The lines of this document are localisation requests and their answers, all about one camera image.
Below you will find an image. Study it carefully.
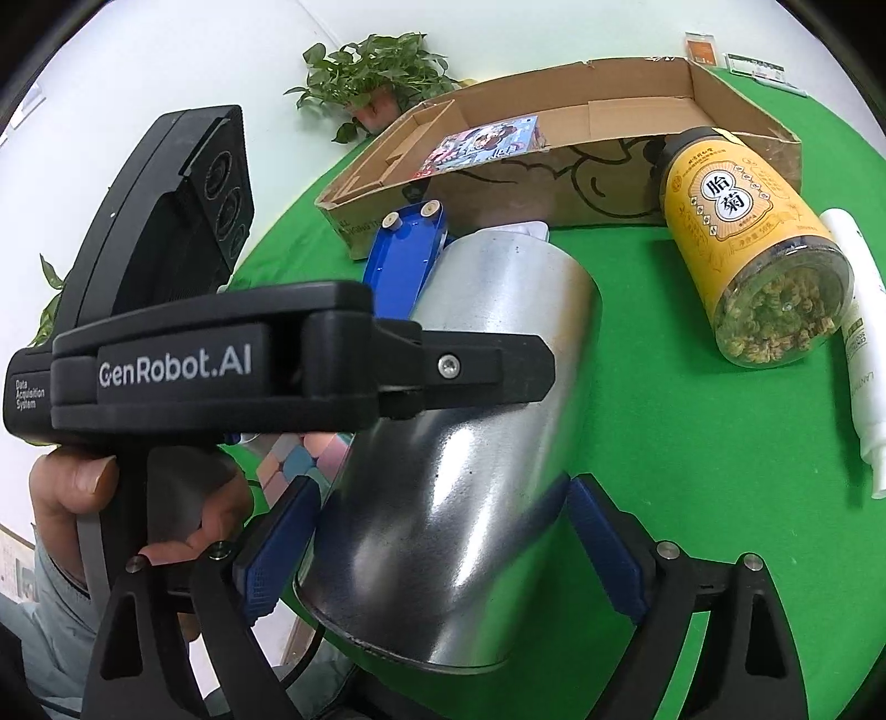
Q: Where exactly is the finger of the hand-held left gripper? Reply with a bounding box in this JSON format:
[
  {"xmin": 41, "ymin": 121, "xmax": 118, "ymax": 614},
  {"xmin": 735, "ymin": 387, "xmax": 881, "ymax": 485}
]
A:
[{"xmin": 374, "ymin": 318, "xmax": 557, "ymax": 422}]

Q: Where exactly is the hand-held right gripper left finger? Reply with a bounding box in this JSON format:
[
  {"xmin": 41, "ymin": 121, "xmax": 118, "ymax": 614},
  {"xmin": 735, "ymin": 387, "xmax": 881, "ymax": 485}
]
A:
[{"xmin": 81, "ymin": 476, "xmax": 326, "ymax": 720}]

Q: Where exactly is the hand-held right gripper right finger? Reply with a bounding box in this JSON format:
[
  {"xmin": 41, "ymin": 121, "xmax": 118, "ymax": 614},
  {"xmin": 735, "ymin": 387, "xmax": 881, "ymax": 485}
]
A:
[{"xmin": 566, "ymin": 472, "xmax": 811, "ymax": 720}]

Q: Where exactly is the long cardboard box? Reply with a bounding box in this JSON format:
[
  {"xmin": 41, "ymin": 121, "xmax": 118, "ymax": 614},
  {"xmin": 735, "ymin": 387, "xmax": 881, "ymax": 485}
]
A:
[{"xmin": 315, "ymin": 56, "xmax": 804, "ymax": 260}]

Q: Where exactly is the yellow label dried flower jar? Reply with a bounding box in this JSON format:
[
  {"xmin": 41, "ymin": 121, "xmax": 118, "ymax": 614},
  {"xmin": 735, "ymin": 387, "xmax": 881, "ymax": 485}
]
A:
[{"xmin": 654, "ymin": 126, "xmax": 856, "ymax": 368}]

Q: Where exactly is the person's left hand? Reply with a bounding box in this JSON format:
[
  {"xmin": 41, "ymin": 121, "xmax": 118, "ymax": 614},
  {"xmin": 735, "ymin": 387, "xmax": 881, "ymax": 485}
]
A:
[{"xmin": 29, "ymin": 453, "xmax": 254, "ymax": 645}]

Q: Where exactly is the blue device with wooden pegs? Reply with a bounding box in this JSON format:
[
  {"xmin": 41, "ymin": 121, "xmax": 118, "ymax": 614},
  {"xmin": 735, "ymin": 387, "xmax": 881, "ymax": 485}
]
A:
[{"xmin": 361, "ymin": 199, "xmax": 451, "ymax": 326}]

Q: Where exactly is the green table cover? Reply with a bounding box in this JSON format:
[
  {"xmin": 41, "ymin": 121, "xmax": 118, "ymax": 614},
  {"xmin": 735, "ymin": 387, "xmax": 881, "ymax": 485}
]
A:
[{"xmin": 220, "ymin": 65, "xmax": 886, "ymax": 720}]

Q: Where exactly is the leafy plant sprig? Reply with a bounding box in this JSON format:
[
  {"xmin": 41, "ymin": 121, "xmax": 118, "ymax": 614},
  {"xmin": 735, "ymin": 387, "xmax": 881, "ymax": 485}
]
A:
[{"xmin": 31, "ymin": 255, "xmax": 66, "ymax": 347}]

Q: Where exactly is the illustrated picture card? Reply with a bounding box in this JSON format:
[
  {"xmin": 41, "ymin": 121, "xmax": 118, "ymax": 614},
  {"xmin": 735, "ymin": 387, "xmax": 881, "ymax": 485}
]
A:
[{"xmin": 415, "ymin": 116, "xmax": 548, "ymax": 177}]

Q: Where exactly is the green potted plant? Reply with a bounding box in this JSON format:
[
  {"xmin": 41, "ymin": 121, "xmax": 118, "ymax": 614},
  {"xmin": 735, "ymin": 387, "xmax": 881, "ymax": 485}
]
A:
[{"xmin": 285, "ymin": 31, "xmax": 461, "ymax": 144}]

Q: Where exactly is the white lotion bottle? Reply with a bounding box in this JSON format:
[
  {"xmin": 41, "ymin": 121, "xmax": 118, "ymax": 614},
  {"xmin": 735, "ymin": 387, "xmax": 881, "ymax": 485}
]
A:
[{"xmin": 820, "ymin": 208, "xmax": 886, "ymax": 501}]

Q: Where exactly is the orange card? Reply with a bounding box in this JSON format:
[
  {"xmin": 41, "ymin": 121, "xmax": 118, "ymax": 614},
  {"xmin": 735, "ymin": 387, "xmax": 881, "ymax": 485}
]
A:
[{"xmin": 684, "ymin": 31, "xmax": 721, "ymax": 68}]

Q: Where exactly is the black cable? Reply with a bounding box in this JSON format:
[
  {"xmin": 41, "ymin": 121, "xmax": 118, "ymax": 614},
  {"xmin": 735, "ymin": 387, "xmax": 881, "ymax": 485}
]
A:
[{"xmin": 294, "ymin": 613, "xmax": 332, "ymax": 669}]

